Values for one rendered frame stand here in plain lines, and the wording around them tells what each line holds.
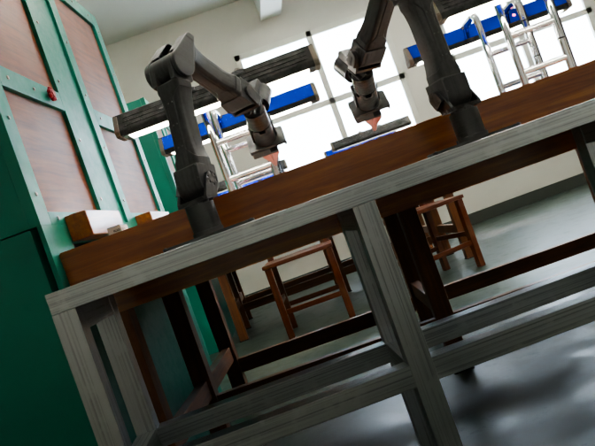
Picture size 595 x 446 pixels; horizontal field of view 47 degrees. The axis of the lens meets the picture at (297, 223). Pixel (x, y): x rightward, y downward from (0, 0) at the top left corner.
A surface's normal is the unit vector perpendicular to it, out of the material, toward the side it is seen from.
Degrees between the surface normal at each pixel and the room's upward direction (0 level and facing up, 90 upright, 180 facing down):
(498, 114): 90
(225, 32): 90
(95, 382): 90
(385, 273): 90
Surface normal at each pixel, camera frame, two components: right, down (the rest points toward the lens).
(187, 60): 0.82, -0.29
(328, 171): -0.04, 0.01
